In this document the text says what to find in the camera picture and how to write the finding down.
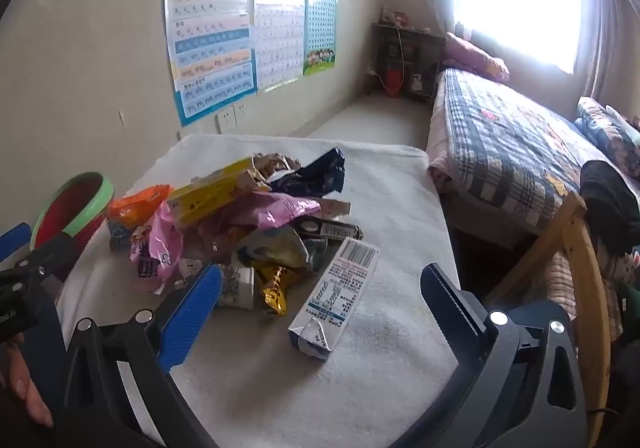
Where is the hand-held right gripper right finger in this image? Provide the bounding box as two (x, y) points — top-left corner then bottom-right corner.
(390, 263), (588, 448)

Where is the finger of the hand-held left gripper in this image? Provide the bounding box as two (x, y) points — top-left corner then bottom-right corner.
(15, 232), (83, 289)
(0, 222), (33, 263)

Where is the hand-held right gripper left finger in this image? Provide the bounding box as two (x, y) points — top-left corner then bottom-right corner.
(62, 263), (223, 448)

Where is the floral paper cup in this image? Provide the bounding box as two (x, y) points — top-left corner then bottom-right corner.
(215, 263), (257, 311)

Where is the red bin with green rim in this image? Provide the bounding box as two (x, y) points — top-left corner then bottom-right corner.
(30, 171), (116, 254)

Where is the small blue patterned wrapper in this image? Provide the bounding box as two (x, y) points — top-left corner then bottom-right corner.
(107, 223), (133, 251)

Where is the glossy pink snack bag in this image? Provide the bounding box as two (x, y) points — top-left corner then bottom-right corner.
(129, 203), (186, 296)

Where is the gold crinkled wrapper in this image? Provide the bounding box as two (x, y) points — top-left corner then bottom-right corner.
(255, 264), (296, 318)

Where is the orange snack wrapper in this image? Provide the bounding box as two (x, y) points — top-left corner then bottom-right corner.
(107, 184), (173, 229)

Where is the yellow-green wrapper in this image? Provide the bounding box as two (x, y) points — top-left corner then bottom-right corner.
(235, 225), (313, 274)

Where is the white and blue milk carton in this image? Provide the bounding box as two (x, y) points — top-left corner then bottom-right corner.
(288, 237), (382, 363)

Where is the pale pink long wrapper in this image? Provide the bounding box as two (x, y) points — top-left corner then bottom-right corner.
(197, 192), (323, 259)

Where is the yellow cardboard box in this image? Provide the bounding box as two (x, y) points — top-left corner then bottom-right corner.
(167, 157), (261, 229)

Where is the dark brown torn wrapper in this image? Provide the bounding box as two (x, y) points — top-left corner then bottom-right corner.
(295, 217), (365, 241)

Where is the dark blue snack wrapper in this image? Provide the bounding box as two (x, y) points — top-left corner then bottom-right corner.
(270, 147), (347, 196)

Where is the person's left hand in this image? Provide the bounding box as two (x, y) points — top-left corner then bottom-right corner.
(0, 333), (55, 429)

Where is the white towel table cover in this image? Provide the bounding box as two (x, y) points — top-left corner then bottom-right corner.
(55, 133), (463, 448)

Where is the pink checked cushion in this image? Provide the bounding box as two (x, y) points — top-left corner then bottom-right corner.
(542, 253), (623, 344)

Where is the wooden chair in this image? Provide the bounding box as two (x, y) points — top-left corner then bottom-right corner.
(482, 191), (613, 448)

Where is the black clothing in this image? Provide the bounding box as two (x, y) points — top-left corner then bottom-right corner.
(580, 159), (640, 254)

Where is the floral pillow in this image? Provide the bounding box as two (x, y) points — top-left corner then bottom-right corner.
(575, 96), (640, 174)

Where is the pink pillow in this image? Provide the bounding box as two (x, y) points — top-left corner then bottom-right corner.
(442, 32), (511, 82)

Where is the dark bedside shelf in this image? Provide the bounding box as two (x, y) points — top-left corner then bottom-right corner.
(370, 21), (446, 102)

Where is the pale curtain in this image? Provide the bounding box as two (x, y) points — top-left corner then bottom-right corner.
(575, 0), (640, 109)

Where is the blue striped wall poster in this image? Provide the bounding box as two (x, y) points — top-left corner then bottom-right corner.
(162, 0), (258, 127)

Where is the white wall poster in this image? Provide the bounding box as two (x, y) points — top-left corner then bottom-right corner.
(250, 0), (307, 93)

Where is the green wall poster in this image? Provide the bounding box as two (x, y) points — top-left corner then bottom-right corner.
(303, 0), (338, 77)

